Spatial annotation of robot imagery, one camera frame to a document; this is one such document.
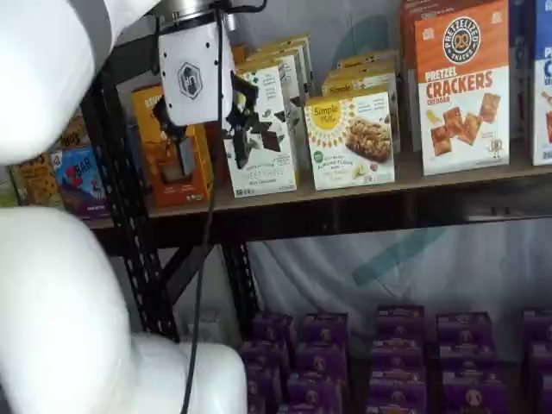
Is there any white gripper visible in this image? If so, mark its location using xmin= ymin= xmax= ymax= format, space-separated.
xmin=151 ymin=16 xmax=260 ymax=179

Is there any yellow white almond bar box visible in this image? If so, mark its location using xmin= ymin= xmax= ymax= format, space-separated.
xmin=336 ymin=50 xmax=400 ymax=75
xmin=304 ymin=91 xmax=396 ymax=191
xmin=321 ymin=71 xmax=402 ymax=152

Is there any orange snack box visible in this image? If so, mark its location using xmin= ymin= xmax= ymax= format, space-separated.
xmin=131 ymin=85 xmax=216 ymax=207
xmin=230 ymin=42 xmax=251 ymax=66

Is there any blue Zbar box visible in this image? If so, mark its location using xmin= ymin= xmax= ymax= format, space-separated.
xmin=50 ymin=147 xmax=108 ymax=216

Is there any yellow brown snack box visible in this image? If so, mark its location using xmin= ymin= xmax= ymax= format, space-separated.
xmin=53 ymin=112 xmax=90 ymax=151

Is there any brown chocolate chip cookie box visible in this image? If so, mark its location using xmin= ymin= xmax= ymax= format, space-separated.
xmin=8 ymin=153 xmax=65 ymax=209

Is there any wooden shelf board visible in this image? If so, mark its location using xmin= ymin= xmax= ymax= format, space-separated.
xmin=146 ymin=140 xmax=552 ymax=216

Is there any orange white pretzel crackers box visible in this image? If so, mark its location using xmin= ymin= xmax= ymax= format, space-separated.
xmin=414 ymin=0 xmax=511 ymax=177

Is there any blue white cracker box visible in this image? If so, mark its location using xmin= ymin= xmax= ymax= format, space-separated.
xmin=532 ymin=0 xmax=552 ymax=167
xmin=509 ymin=0 xmax=536 ymax=141

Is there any white backdrop sheet teal logo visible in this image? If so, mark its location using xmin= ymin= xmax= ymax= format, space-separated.
xmin=206 ymin=0 xmax=552 ymax=359

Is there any black cable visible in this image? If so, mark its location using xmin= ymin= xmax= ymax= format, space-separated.
xmin=180 ymin=0 xmax=268 ymax=414

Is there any black metal shelf frame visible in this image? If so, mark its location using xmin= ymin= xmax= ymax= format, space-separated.
xmin=79 ymin=0 xmax=552 ymax=344

